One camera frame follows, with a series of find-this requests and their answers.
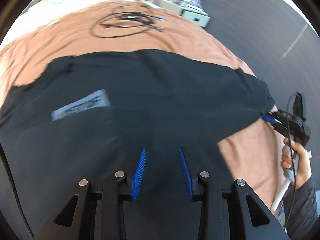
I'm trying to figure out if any black t-shirt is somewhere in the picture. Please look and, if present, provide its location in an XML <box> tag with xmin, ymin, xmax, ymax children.
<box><xmin>1</xmin><ymin>49</ymin><xmax>274</xmax><ymax>239</ymax></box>

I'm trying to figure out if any right forearm dark sleeve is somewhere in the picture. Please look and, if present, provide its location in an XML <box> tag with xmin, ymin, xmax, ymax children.
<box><xmin>283</xmin><ymin>177</ymin><xmax>318</xmax><ymax>239</ymax></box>

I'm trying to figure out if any person's right hand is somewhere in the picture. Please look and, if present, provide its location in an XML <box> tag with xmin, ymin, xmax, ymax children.
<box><xmin>280</xmin><ymin>138</ymin><xmax>312</xmax><ymax>189</ymax></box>

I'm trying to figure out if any orange-brown bed cover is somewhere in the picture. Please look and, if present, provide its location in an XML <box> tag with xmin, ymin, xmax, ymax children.
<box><xmin>1</xmin><ymin>0</ymin><xmax>283</xmax><ymax>206</ymax></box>

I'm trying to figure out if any white bedside cabinet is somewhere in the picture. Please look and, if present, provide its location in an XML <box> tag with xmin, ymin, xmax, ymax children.
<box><xmin>159</xmin><ymin>0</ymin><xmax>210</xmax><ymax>28</ymax></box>

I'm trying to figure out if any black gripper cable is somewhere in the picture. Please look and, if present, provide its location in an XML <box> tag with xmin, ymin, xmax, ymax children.
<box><xmin>283</xmin><ymin>93</ymin><xmax>301</xmax><ymax>230</ymax></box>

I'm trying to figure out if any white gripper handle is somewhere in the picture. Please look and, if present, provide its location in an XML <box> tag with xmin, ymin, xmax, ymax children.
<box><xmin>271</xmin><ymin>152</ymin><xmax>299</xmax><ymax>211</ymax></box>

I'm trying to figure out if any black coiled cable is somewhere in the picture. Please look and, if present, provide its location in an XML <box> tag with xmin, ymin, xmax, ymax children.
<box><xmin>89</xmin><ymin>4</ymin><xmax>166</xmax><ymax>39</ymax></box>

